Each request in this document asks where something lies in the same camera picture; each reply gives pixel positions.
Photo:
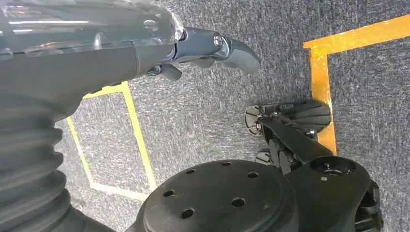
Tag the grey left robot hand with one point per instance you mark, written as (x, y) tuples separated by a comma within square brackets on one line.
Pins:
[(80, 64)]

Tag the pale yellow floor tape outline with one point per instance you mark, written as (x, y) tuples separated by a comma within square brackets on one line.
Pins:
[(136, 128)]

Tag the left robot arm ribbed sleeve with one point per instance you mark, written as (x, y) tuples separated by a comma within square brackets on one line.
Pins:
[(29, 166)]

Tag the spoked caster wheel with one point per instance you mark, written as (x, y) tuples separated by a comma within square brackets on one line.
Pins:
[(252, 121), (263, 157)]

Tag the black robot mobile base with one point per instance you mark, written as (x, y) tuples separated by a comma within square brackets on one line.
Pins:
[(224, 198)]

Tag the black ribbed wheel cover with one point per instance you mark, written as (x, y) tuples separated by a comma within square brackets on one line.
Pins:
[(304, 115)]

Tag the orange floor tape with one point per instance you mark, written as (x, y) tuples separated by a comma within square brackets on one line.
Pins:
[(320, 80)]

